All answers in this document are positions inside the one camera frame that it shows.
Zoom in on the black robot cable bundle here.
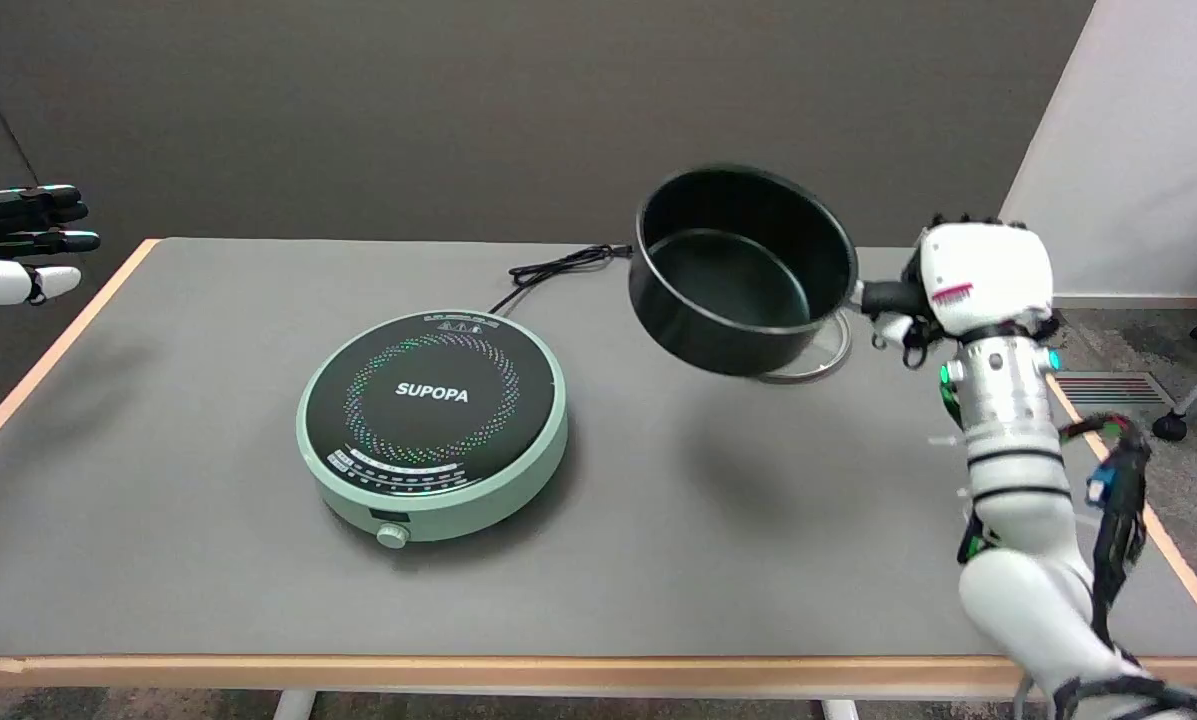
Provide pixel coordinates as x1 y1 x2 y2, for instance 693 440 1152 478
1057 412 1197 720

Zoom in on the black power cord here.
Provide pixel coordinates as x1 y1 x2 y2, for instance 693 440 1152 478
488 243 636 315

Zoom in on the floor air vent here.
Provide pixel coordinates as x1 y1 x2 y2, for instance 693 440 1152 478
1052 371 1177 409

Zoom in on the grey table mat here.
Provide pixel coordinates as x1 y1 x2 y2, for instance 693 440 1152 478
0 238 1197 661

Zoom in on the black pot with handle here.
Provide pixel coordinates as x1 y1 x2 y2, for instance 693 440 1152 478
628 164 931 378

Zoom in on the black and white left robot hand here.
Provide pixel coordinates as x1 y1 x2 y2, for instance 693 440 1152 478
0 184 102 308

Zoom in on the glass pot lid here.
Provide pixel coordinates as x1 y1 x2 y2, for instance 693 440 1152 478
755 309 852 385

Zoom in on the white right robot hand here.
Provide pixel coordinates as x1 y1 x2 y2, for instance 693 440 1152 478
869 213 1061 369

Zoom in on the green round induction cooker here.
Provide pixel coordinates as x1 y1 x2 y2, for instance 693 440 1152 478
296 309 570 550

